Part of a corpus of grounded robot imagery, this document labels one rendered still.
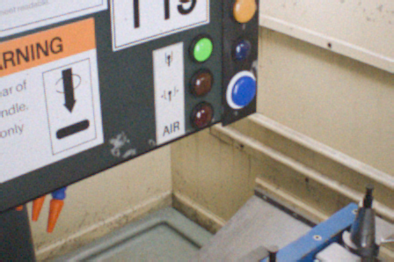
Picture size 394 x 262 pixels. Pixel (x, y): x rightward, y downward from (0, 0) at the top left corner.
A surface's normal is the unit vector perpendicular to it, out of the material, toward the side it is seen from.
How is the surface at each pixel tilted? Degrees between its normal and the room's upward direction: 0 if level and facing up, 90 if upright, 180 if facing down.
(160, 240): 0
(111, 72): 90
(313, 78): 90
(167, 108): 90
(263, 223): 24
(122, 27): 90
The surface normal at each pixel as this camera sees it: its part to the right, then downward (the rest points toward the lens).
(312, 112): -0.74, 0.29
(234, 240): -0.30, -0.70
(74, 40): 0.67, 0.32
